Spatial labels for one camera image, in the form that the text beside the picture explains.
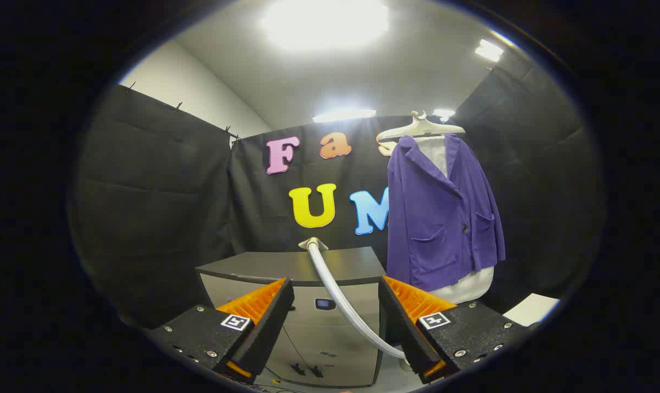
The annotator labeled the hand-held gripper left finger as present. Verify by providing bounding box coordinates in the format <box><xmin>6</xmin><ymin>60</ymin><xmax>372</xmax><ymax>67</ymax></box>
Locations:
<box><xmin>147</xmin><ymin>277</ymin><xmax>296</xmax><ymax>385</ymax></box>

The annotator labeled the white padded ironing form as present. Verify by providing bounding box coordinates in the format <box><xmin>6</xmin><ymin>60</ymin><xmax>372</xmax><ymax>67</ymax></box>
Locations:
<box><xmin>416</xmin><ymin>135</ymin><xmax>495</xmax><ymax>305</ymax></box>

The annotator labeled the grey cabinet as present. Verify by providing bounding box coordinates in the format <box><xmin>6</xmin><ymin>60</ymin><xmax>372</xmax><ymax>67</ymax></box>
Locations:
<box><xmin>195</xmin><ymin>247</ymin><xmax>388</xmax><ymax>388</ymax></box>

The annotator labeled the black backdrop cloth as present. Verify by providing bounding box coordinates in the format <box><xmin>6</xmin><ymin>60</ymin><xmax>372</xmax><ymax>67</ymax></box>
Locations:
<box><xmin>70</xmin><ymin>52</ymin><xmax>604</xmax><ymax>328</ymax></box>

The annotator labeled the white flat board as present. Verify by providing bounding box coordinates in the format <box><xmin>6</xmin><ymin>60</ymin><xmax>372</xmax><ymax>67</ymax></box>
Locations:
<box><xmin>503</xmin><ymin>293</ymin><xmax>561</xmax><ymax>328</ymax></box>

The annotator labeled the long ceiling light strip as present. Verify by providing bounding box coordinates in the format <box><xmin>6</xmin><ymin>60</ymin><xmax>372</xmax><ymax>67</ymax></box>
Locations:
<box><xmin>312</xmin><ymin>108</ymin><xmax>377</xmax><ymax>123</ymax></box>

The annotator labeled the grey garment steamer hose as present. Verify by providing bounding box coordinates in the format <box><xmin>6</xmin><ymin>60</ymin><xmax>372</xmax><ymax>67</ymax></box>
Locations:
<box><xmin>307</xmin><ymin>243</ymin><xmax>408</xmax><ymax>361</ymax></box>

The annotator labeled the purple jacket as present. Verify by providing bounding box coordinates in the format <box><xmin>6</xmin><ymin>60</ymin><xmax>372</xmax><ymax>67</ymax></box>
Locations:
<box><xmin>386</xmin><ymin>134</ymin><xmax>507</xmax><ymax>293</ymax></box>

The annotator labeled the square ceiling light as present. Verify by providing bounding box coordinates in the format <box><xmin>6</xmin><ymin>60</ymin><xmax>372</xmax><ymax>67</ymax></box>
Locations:
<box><xmin>474</xmin><ymin>39</ymin><xmax>504</xmax><ymax>63</ymax></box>

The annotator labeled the white clothes hanger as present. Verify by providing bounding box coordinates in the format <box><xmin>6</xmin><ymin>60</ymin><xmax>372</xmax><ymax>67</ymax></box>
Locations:
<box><xmin>376</xmin><ymin>111</ymin><xmax>466</xmax><ymax>144</ymax></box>

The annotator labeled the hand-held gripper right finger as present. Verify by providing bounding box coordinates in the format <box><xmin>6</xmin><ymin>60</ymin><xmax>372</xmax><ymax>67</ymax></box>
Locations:
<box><xmin>378</xmin><ymin>276</ymin><xmax>532</xmax><ymax>384</ymax></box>

